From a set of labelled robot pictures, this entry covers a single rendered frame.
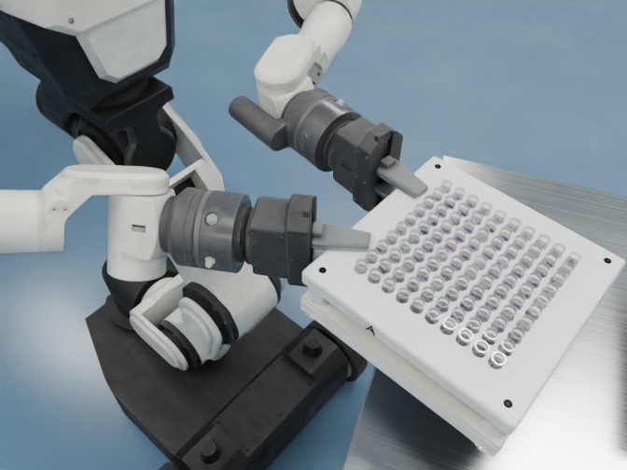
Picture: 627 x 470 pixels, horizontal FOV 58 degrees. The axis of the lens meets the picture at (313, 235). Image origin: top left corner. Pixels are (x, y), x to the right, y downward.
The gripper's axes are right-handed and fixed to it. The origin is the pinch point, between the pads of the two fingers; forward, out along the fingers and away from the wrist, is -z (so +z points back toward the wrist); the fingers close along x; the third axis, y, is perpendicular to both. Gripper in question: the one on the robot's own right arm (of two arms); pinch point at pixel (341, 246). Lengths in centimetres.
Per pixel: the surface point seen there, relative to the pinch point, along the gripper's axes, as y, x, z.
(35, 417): -12, 103, 81
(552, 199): -26.0, 13.2, -29.2
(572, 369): 3.0, 13.2, -28.3
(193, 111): -154, 103, 81
